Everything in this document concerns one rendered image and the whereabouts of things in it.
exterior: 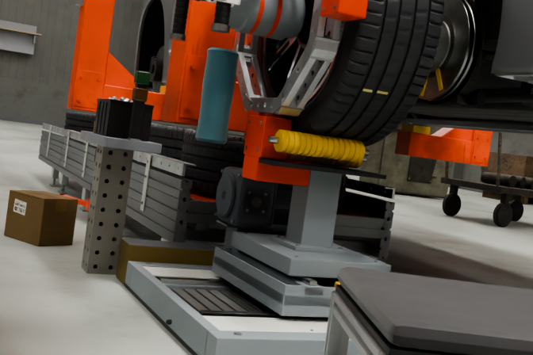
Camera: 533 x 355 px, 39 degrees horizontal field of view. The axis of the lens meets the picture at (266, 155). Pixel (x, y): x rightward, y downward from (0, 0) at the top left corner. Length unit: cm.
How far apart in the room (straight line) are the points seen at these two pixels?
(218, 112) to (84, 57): 229
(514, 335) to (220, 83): 136
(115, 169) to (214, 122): 54
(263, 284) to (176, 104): 73
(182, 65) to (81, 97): 193
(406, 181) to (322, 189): 804
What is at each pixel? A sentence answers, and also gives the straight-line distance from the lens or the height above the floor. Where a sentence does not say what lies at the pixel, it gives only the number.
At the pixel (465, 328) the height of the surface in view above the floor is 34.
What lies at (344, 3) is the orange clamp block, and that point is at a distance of 176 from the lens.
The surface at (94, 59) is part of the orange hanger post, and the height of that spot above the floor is 81.
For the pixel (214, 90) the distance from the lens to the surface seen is 209.
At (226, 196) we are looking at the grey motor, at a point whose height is 32.
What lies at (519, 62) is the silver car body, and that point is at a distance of 187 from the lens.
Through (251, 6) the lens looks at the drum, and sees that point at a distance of 197.
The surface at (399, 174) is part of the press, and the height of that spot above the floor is 26.
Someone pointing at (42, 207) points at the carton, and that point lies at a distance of 292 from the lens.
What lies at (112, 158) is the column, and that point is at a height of 38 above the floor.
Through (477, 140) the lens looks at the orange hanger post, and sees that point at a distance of 548.
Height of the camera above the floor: 52
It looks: 1 degrees down
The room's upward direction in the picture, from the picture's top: 8 degrees clockwise
